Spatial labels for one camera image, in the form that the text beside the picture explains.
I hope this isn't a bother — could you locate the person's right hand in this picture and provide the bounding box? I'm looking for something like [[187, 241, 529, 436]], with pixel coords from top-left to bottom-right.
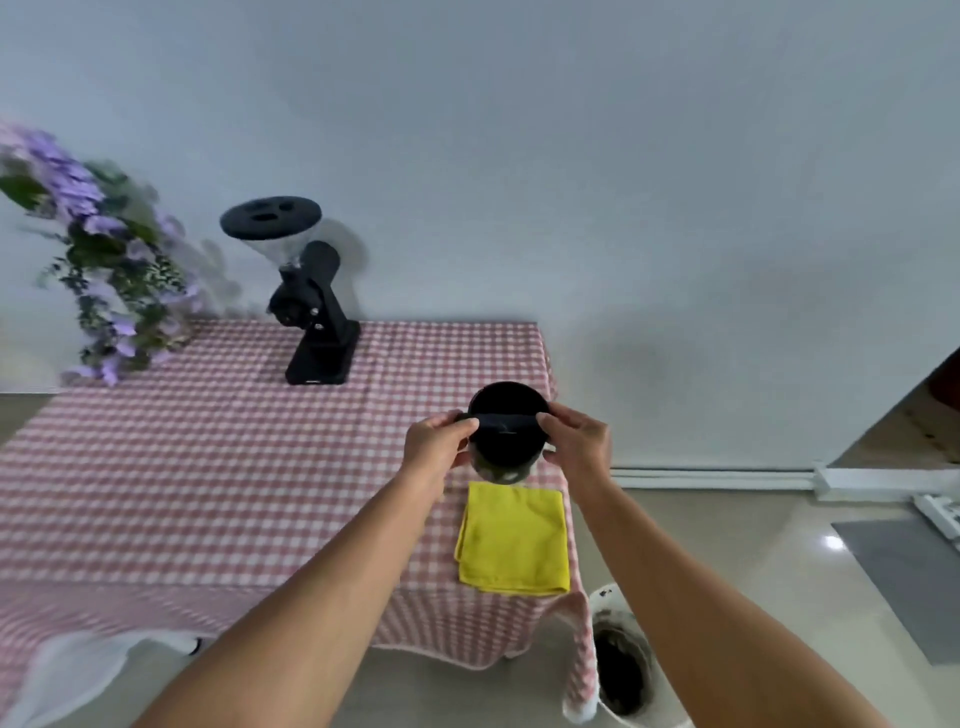
[[535, 404, 613, 481]]

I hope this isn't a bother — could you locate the person's left hand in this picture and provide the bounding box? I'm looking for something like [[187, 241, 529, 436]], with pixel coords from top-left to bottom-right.
[[402, 411, 481, 478]]

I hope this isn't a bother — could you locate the black round grinder container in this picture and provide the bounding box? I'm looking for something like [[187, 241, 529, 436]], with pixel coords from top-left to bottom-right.
[[457, 381, 557, 486]]

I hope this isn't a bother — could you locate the person's left forearm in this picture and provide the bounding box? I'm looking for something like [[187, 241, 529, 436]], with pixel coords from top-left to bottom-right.
[[135, 466, 448, 728]]

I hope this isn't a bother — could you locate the person's right forearm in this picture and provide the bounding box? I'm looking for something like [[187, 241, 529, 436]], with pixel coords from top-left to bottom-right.
[[570, 468, 894, 728]]

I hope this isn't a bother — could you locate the yellow folded cloth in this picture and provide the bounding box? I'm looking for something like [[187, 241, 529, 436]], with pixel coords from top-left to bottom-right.
[[454, 481, 572, 597]]

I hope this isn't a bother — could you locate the black coffee grinder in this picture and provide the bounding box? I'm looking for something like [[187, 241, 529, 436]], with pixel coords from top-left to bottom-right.
[[219, 195, 362, 387]]

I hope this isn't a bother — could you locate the pink checkered tablecloth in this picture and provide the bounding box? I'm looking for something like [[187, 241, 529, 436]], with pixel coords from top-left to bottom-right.
[[0, 318, 599, 725]]

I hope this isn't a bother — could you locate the white waste bin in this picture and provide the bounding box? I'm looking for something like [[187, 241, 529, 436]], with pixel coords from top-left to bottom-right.
[[585, 583, 695, 728]]

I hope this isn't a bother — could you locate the grey floor mat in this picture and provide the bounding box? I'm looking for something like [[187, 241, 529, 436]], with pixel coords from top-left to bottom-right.
[[831, 517, 960, 667]]

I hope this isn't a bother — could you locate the white power strip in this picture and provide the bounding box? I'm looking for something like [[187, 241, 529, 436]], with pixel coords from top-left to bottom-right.
[[912, 491, 960, 543]]

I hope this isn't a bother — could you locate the purple artificial flower plant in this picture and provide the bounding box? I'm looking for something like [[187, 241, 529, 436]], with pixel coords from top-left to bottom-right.
[[0, 120, 219, 389]]

